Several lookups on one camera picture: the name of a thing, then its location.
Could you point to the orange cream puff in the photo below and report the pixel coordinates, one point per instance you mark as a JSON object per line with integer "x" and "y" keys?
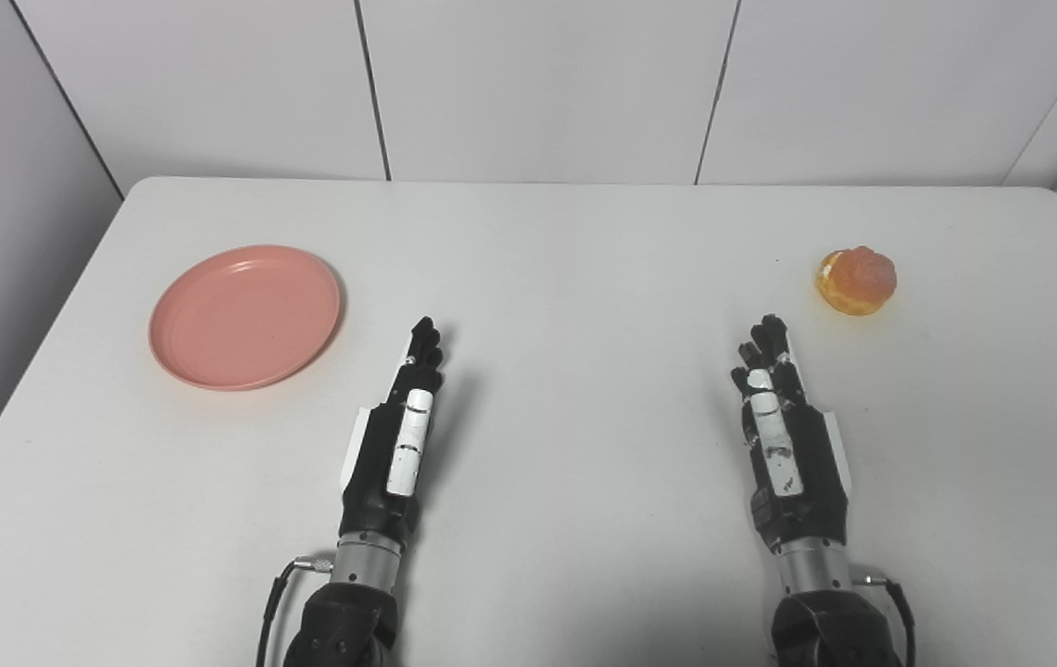
{"x": 855, "y": 281}

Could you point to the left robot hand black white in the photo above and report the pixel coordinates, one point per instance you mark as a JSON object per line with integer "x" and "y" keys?
{"x": 389, "y": 463}

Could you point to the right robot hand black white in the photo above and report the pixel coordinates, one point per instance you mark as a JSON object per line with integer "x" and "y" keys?
{"x": 792, "y": 454}

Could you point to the pink round plate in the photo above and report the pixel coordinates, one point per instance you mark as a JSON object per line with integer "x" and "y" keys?
{"x": 245, "y": 316}

